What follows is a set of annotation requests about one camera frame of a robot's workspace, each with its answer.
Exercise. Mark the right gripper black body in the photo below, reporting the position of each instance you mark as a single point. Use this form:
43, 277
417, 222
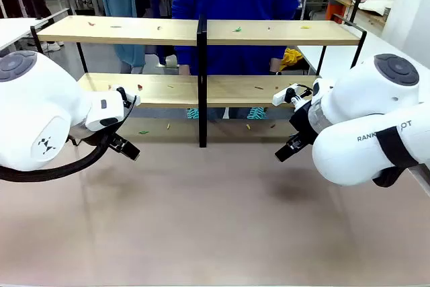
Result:
302, 122

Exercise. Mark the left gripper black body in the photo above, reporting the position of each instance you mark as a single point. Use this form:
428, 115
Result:
108, 139

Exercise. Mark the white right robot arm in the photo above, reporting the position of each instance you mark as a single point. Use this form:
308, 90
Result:
363, 105

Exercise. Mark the person's left forearm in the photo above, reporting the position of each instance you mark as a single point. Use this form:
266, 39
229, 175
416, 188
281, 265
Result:
275, 64

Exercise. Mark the person's right forearm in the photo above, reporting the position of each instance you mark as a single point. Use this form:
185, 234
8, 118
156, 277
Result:
184, 69

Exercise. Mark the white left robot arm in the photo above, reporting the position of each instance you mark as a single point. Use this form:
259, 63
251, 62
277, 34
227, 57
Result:
40, 105

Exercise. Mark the black wrist watch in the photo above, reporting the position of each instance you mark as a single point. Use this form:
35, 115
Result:
277, 72

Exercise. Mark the yellow cloth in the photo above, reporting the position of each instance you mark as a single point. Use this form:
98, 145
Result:
292, 58

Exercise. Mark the large white table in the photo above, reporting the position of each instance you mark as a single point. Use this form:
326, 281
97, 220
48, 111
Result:
336, 56

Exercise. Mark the orange object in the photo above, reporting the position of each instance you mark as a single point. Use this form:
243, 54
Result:
334, 13

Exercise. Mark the white side table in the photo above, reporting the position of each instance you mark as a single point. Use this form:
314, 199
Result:
16, 30

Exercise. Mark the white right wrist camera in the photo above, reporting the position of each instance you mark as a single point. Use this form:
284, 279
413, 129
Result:
280, 97

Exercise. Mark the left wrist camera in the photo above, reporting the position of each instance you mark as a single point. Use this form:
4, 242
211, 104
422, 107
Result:
123, 96

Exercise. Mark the two-tier wooden shelf black frame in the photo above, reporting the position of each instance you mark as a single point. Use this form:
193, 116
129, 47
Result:
141, 93

